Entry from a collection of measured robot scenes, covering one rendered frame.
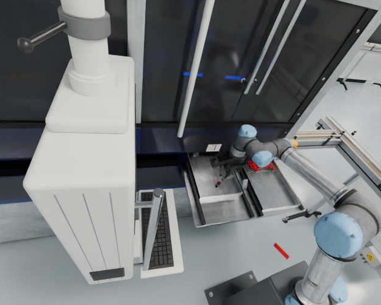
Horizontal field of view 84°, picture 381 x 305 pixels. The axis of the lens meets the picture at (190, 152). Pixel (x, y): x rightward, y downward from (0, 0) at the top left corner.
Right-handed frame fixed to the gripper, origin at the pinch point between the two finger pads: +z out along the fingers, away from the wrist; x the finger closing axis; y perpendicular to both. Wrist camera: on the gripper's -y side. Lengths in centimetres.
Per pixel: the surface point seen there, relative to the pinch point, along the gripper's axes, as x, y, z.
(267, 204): -14.8, 27.7, 10.3
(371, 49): 287, 445, -1
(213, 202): -9.1, -4.5, 10.5
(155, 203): -37, -45, -46
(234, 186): -0.7, 12.0, 10.0
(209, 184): 2.1, -3.2, 10.0
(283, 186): -3.8, 46.1, 10.0
